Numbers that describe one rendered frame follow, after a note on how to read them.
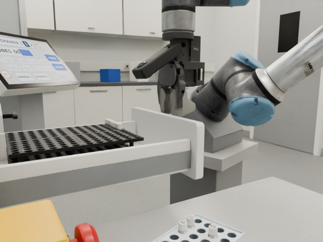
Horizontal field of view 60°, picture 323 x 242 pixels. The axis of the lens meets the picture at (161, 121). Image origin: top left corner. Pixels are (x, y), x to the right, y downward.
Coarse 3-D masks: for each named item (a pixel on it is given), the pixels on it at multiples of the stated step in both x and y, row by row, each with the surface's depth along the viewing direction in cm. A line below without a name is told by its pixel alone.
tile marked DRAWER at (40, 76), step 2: (34, 74) 122; (36, 74) 123; (38, 74) 125; (40, 74) 126; (42, 74) 127; (44, 74) 128; (46, 74) 130; (36, 76) 122; (38, 76) 124; (40, 76) 125; (42, 76) 126; (44, 76) 127; (46, 76) 129; (48, 76) 130; (38, 78) 123; (40, 78) 124; (42, 78) 125; (44, 78) 126; (46, 78) 128; (48, 78) 129; (38, 80) 122; (40, 80) 123; (42, 80) 124; (44, 80) 125; (46, 80) 127; (48, 80) 128; (50, 80) 129
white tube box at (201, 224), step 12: (204, 228) 41; (228, 228) 41; (156, 240) 37; (168, 240) 38; (180, 240) 38; (192, 240) 38; (204, 240) 38; (216, 240) 38; (228, 240) 38; (240, 240) 38
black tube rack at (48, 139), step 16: (64, 128) 60; (80, 128) 61; (96, 128) 61; (112, 128) 61; (16, 144) 47; (32, 144) 47; (48, 144) 48; (64, 144) 47; (80, 144) 47; (96, 144) 48; (112, 144) 49; (16, 160) 48; (32, 160) 48
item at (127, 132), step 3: (111, 126) 63; (123, 129) 60; (123, 132) 57; (126, 132) 58; (129, 132) 57; (129, 135) 54; (132, 135) 54; (135, 135) 54; (138, 135) 54; (135, 138) 51; (138, 138) 52; (141, 138) 52; (135, 141) 51
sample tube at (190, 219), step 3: (189, 216) 41; (192, 216) 41; (186, 219) 41; (189, 219) 41; (192, 219) 41; (189, 222) 41; (192, 222) 41; (189, 225) 42; (192, 225) 41; (189, 228) 41; (192, 228) 41
